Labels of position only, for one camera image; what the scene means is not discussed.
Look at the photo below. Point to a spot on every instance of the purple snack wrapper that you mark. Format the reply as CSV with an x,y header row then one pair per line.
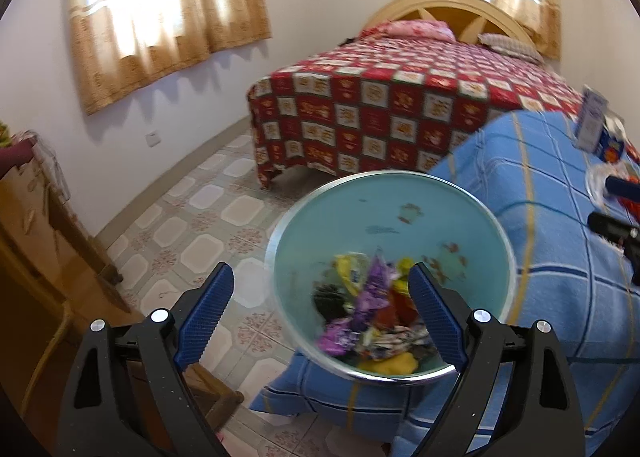
x,y
374,287

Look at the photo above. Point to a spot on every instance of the wide beige patterned curtain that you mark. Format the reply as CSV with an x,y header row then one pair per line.
x,y
165,27

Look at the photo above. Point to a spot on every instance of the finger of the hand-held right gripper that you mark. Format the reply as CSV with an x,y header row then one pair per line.
x,y
622,185
612,227

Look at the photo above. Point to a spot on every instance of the red checkered bedspread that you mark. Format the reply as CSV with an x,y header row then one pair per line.
x,y
390,102

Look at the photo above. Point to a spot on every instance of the maroon cloth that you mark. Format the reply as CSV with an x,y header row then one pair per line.
x,y
15,159

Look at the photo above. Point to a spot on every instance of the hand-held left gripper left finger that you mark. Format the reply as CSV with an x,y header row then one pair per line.
x,y
205,317

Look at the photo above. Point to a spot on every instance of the light blue trash bin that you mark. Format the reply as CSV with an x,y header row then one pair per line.
x,y
390,207

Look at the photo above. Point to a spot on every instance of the wooden stool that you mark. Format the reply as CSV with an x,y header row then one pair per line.
x,y
220,397

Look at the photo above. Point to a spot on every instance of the striped pillow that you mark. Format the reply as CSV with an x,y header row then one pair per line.
x,y
510,47

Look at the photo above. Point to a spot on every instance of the blue plaid blanket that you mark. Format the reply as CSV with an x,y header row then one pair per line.
x,y
550,257

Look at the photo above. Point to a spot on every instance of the clear plastic bag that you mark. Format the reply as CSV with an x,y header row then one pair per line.
x,y
597,177

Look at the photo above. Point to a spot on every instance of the white and blue carton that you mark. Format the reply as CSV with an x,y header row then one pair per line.
x,y
591,119

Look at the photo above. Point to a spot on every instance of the pink floral pillow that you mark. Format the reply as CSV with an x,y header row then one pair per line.
x,y
410,29

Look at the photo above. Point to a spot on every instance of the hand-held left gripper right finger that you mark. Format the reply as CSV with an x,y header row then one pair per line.
x,y
437,317

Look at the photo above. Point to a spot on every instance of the cream wooden headboard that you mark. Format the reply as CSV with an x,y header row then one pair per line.
x,y
450,4

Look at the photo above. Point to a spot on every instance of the green floral cloth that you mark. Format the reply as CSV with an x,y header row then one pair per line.
x,y
3,134

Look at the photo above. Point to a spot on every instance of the white wall socket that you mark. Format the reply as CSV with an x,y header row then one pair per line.
x,y
153,138

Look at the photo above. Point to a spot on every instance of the yellow snack wrapper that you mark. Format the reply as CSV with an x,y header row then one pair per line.
x,y
395,365

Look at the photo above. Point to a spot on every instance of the blue snack packet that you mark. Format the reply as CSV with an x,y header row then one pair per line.
x,y
611,147

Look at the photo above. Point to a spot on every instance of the pile of snack wrappers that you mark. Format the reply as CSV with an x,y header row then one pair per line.
x,y
370,332

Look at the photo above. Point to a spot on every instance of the black crumpled item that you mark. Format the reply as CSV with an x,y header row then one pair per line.
x,y
327,299

